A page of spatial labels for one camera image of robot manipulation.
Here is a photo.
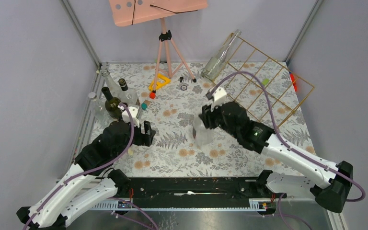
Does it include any gold wire wine rack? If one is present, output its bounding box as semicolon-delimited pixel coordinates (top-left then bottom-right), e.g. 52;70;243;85
213;36;314;129

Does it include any pink music stand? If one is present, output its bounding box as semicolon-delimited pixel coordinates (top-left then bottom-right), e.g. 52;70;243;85
109;0;208;93

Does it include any clear bottle black cap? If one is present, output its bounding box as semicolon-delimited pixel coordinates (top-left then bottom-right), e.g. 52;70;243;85
118;78;140;106

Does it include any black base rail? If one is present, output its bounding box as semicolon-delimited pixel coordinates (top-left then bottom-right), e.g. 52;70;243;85
115;177;280;209

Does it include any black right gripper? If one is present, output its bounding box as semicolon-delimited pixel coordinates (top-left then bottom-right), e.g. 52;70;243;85
198;97;240;138

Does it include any floral table cloth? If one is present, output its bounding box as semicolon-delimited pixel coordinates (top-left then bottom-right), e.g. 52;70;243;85
106;62;315;177

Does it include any yellow triangle frame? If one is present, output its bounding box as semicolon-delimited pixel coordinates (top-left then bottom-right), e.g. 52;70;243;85
149;73;171;91

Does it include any clear bottle silver cap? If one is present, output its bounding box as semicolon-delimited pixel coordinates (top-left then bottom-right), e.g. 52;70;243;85
192;116;213;146

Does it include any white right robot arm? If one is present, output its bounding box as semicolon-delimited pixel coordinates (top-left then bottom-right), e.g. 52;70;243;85
134;102;353;213

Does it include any red cube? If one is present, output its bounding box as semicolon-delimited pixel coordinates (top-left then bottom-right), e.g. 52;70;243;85
149;92;156;99

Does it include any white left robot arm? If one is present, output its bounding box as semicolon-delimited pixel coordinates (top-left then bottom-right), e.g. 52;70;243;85
16;121;156;230

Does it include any red object behind rack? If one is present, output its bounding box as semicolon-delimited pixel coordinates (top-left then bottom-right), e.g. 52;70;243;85
289;72;298;92

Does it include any frosted champagne bottle dark label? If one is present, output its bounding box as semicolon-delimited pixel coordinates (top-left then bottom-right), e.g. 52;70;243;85
101;69;122;99

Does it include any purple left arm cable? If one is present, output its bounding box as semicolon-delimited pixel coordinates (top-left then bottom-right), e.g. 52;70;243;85
22;103;159;230

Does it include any dark green wine bottle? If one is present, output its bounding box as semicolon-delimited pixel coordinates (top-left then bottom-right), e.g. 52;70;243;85
101;87;122;120

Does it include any short clear glass bottle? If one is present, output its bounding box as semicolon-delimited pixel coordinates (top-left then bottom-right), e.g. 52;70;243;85
88;92;113;127

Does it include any tall clear glass bottle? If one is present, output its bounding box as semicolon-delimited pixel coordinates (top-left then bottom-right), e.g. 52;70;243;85
201;29;242;81

